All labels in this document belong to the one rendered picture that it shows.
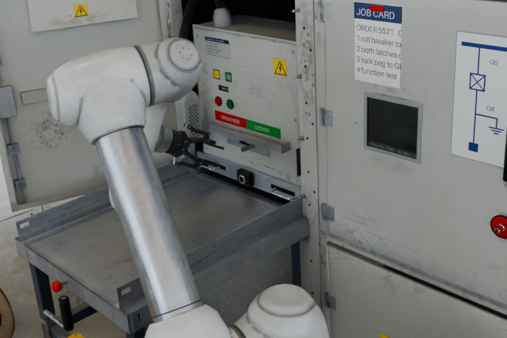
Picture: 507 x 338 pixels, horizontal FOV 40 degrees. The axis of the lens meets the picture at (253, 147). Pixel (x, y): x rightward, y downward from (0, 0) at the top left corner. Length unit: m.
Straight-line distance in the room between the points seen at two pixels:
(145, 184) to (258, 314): 0.33
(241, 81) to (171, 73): 0.90
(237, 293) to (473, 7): 1.04
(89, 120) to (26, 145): 1.08
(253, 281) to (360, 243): 0.34
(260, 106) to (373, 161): 0.51
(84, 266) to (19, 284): 1.72
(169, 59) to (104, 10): 1.00
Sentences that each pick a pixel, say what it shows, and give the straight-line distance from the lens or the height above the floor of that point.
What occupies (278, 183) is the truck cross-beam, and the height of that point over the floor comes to 0.91.
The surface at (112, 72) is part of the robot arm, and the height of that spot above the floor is 1.51.
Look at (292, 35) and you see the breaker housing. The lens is 2.18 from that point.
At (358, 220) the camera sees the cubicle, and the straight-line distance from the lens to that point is 2.02.
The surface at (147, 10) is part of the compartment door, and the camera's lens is 2.47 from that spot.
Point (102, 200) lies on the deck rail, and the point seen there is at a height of 0.88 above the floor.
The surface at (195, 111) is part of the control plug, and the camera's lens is 2.42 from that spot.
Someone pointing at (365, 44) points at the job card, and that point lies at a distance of 1.83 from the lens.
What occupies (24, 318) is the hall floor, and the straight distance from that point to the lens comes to 3.50.
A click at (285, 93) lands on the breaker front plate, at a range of 2.16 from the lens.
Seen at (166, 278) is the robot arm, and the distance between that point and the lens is 1.35.
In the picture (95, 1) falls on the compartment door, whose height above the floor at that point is 1.50.
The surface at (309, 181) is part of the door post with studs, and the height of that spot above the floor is 0.98.
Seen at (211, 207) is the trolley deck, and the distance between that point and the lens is 2.31.
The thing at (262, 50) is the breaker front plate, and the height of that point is 1.35.
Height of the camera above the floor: 1.86
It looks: 21 degrees down
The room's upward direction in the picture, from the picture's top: 3 degrees counter-clockwise
